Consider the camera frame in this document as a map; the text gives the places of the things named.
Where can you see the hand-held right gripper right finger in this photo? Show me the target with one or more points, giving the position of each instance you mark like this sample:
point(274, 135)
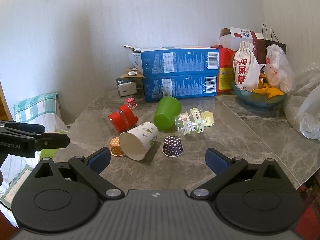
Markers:
point(216, 162)

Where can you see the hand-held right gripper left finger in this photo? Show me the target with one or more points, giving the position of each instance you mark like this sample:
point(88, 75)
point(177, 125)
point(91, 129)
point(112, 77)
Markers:
point(100, 159)

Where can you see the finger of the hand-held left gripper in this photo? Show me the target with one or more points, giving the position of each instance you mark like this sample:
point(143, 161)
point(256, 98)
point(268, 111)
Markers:
point(30, 127)
point(55, 140)

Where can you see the white paper cup green print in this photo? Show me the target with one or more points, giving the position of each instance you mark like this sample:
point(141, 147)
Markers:
point(146, 136)

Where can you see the orange polka dot cupcake cup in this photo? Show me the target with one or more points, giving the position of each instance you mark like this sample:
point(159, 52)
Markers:
point(115, 148)

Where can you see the yellow polka dot cupcake cup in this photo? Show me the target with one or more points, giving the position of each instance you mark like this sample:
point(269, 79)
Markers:
point(209, 118)

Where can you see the purple polka dot cupcake cup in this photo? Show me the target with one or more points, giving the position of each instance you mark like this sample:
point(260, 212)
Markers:
point(173, 145)

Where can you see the clear plastic cup ribbon print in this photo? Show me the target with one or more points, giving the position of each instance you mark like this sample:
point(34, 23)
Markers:
point(188, 121)

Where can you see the red polka dot cupcake cup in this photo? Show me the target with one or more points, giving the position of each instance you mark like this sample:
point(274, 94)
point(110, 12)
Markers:
point(131, 102)

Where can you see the green plastic cup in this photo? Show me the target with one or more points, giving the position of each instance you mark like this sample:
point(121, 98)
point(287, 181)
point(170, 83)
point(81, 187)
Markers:
point(166, 112)

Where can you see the green paper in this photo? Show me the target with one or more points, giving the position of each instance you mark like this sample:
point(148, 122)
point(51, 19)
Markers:
point(48, 152)

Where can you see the plaid cloth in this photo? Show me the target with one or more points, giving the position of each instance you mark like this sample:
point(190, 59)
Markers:
point(35, 105)

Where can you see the green bordered card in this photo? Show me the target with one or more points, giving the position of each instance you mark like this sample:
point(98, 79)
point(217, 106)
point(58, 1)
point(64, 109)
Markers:
point(13, 188)

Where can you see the blue glass bowl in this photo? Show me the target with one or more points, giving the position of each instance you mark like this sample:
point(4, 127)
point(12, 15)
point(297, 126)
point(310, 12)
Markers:
point(257, 101)

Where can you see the blue carton box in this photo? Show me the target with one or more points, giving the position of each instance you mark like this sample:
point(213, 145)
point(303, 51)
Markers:
point(175, 60)
point(180, 87)

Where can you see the yellow snack packets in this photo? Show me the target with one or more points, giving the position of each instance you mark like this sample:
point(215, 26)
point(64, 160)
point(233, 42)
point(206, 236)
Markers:
point(270, 91)

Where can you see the clear plastic bag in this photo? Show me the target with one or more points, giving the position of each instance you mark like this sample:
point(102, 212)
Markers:
point(305, 105)

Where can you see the white plastic bag red print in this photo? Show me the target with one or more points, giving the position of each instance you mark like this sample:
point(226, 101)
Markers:
point(278, 67)

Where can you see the dark maroon box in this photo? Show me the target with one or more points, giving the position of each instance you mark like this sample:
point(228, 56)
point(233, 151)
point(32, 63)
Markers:
point(260, 48)

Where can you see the white cardboard box red print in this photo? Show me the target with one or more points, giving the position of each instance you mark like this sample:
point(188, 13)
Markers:
point(232, 36)

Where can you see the black paper bag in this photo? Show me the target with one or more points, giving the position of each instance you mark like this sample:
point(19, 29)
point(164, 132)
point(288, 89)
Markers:
point(275, 43)

